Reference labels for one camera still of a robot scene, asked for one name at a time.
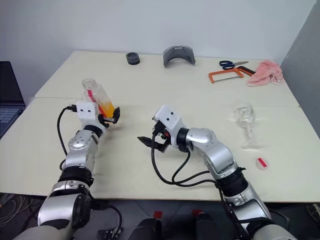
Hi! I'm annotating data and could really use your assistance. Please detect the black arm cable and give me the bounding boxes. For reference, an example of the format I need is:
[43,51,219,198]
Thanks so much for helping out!
[149,131,251,238]
[57,104,79,157]

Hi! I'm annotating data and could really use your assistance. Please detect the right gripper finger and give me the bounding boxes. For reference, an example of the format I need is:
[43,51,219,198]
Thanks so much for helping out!
[137,135,153,148]
[152,141,168,154]

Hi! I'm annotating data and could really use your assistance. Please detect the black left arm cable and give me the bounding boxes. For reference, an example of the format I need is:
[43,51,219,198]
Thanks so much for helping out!
[57,104,79,157]

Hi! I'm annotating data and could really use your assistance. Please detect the black floor box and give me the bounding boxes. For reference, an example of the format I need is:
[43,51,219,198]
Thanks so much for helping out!
[95,227,125,240]

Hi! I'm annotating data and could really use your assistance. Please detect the clear wine glass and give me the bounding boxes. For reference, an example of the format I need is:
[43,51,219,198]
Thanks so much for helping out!
[233,101,261,150]

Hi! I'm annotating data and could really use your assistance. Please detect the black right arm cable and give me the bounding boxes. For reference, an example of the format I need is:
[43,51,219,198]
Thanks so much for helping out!
[149,131,251,238]

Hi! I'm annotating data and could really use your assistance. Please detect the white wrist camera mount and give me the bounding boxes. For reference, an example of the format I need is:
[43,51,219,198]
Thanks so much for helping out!
[75,100,107,131]
[152,104,185,137]

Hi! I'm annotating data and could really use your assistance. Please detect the orange juice bottle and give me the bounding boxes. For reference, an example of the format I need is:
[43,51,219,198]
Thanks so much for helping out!
[81,77,117,119]

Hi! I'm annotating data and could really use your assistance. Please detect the grey partition panel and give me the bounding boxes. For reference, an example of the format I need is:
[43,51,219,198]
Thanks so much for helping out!
[278,0,320,141]

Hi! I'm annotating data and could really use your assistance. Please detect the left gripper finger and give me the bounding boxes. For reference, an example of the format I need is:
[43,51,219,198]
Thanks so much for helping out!
[112,106,121,124]

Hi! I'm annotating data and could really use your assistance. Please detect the pink cloth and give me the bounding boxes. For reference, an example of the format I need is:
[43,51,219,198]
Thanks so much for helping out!
[245,59,285,88]

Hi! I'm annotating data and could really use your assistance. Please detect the black round holder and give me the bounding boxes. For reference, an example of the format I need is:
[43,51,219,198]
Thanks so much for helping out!
[125,51,141,67]

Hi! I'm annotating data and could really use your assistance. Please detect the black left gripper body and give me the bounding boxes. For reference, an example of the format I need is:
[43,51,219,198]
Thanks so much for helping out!
[97,113,118,129]

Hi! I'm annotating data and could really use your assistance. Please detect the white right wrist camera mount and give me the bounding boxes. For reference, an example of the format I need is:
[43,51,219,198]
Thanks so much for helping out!
[152,104,185,137]

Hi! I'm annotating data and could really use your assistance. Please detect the dark striped floor object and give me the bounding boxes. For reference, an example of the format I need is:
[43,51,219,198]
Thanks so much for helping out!
[305,202,320,223]

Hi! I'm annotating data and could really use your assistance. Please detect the grey curved plastic shell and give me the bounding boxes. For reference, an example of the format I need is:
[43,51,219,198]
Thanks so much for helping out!
[162,45,197,68]

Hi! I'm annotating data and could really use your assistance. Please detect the dark laptop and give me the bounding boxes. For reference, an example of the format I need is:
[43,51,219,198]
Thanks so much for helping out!
[0,60,26,140]

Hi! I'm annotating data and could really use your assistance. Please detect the orange hacksaw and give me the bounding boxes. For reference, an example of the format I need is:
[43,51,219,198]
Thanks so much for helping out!
[208,65,257,85]

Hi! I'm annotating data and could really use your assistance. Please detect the dark rounded shape red tag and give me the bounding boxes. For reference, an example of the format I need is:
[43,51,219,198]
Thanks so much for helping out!
[134,210,164,240]
[191,210,218,240]

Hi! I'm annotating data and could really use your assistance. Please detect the blue handled scissors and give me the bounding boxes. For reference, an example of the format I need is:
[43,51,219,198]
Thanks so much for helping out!
[219,60,250,71]

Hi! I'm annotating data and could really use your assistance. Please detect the white bottle cap red stripe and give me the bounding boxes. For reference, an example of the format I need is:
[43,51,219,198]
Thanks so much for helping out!
[255,156,271,171]

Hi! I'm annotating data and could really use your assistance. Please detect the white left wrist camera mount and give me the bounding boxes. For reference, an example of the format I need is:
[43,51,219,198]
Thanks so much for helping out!
[75,100,107,131]

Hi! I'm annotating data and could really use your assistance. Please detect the white floor cables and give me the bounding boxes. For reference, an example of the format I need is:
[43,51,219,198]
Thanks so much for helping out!
[0,192,25,226]

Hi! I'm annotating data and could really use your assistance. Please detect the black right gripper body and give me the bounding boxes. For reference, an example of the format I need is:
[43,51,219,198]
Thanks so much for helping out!
[151,120,173,148]

